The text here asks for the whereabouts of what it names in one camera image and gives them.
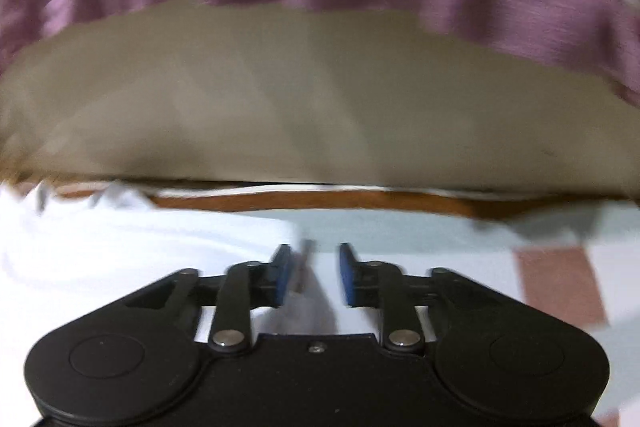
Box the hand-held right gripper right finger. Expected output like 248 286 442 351
339 242 501 354

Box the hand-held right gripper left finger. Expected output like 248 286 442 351
122 243 293 354

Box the white t-shirt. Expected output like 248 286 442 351
0 179 341 403

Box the beige bed frame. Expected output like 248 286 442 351
0 0 640 200

